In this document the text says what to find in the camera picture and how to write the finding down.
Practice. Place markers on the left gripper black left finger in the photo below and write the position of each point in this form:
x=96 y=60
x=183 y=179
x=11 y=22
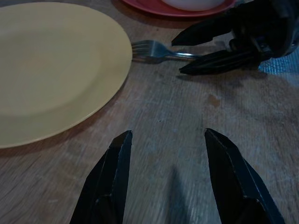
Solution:
x=105 y=186

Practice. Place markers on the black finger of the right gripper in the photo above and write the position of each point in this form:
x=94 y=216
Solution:
x=219 y=60
x=205 y=30

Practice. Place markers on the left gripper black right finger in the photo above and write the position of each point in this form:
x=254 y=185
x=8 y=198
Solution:
x=240 y=186

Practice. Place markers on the red round plate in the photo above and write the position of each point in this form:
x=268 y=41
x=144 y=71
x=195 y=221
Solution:
x=182 y=12

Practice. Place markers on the white bowl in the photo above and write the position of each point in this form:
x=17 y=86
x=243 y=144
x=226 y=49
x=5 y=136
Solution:
x=191 y=4

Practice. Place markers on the grey blue textured mat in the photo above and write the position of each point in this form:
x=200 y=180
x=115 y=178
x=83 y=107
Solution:
x=280 y=65

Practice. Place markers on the silver metal fork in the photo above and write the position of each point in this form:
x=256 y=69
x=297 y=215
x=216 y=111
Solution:
x=154 y=50

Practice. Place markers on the yellow round plate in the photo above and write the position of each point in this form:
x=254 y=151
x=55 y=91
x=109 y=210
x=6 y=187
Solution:
x=58 y=74

